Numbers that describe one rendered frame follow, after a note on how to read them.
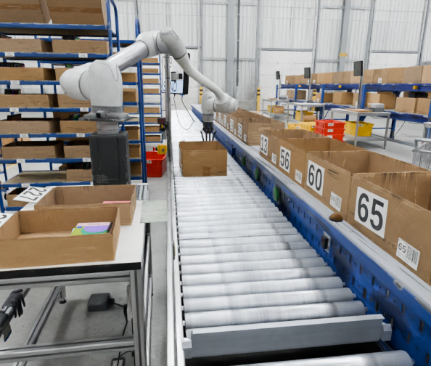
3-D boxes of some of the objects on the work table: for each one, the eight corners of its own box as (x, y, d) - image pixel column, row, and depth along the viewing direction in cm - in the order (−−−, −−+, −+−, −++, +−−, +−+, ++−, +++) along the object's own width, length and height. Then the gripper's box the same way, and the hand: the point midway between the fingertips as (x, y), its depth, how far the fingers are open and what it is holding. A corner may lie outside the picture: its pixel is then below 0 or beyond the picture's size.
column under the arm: (83, 202, 178) (77, 136, 170) (92, 187, 203) (87, 130, 194) (136, 200, 182) (133, 136, 174) (138, 186, 207) (136, 129, 198)
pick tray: (20, 234, 140) (17, 210, 137) (121, 228, 147) (119, 205, 144) (-10, 270, 113) (-15, 241, 110) (115, 261, 120) (112, 233, 117)
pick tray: (56, 206, 172) (54, 186, 169) (137, 203, 177) (136, 184, 174) (35, 229, 145) (32, 205, 142) (132, 225, 150) (130, 202, 147)
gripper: (215, 120, 269) (215, 152, 275) (199, 120, 267) (199, 152, 273) (217, 121, 261) (217, 153, 268) (199, 121, 260) (199, 153, 266)
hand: (207, 148), depth 270 cm, fingers closed
